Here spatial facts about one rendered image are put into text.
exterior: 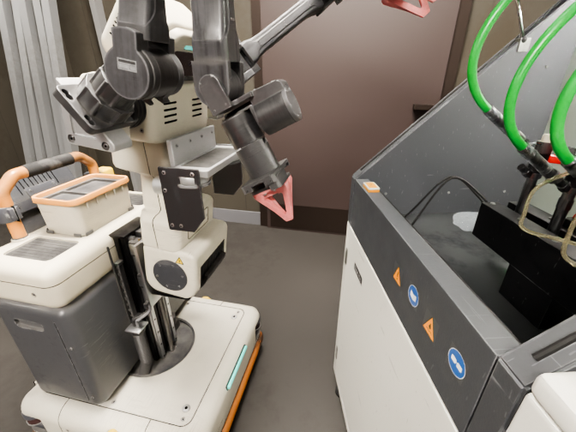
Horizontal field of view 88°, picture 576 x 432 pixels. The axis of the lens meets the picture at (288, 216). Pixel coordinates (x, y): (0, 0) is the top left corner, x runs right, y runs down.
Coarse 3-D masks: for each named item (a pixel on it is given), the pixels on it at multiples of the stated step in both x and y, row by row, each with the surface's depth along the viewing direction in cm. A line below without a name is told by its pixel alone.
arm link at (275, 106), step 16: (208, 80) 44; (208, 96) 45; (224, 96) 44; (256, 96) 46; (272, 96) 45; (288, 96) 45; (224, 112) 48; (256, 112) 46; (272, 112) 45; (288, 112) 45; (272, 128) 47
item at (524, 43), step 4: (516, 0) 72; (516, 4) 72; (520, 8) 72; (520, 12) 73; (520, 16) 73; (520, 20) 73; (520, 24) 74; (520, 28) 74; (520, 32) 75; (520, 36) 75; (524, 36) 75; (516, 40) 76; (520, 40) 75; (524, 40) 75; (528, 40) 75; (520, 44) 75; (524, 44) 75; (528, 44) 75; (520, 48) 76; (524, 48) 76; (528, 48) 76
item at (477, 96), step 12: (504, 0) 45; (492, 12) 46; (492, 24) 46; (480, 36) 47; (480, 48) 47; (468, 60) 49; (468, 72) 49; (468, 84) 50; (480, 96) 50; (480, 108) 52
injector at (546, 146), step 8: (544, 144) 54; (544, 152) 55; (520, 168) 57; (528, 168) 57; (528, 176) 57; (536, 176) 57; (528, 184) 58; (536, 184) 58; (528, 192) 58; (520, 200) 60; (520, 208) 60
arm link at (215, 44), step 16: (192, 0) 41; (208, 0) 41; (224, 0) 41; (192, 16) 42; (208, 16) 42; (224, 16) 42; (208, 32) 42; (224, 32) 42; (192, 48) 44; (208, 48) 43; (224, 48) 42; (192, 64) 44; (208, 64) 44; (224, 64) 43; (240, 64) 48; (224, 80) 44; (240, 80) 48; (240, 96) 50
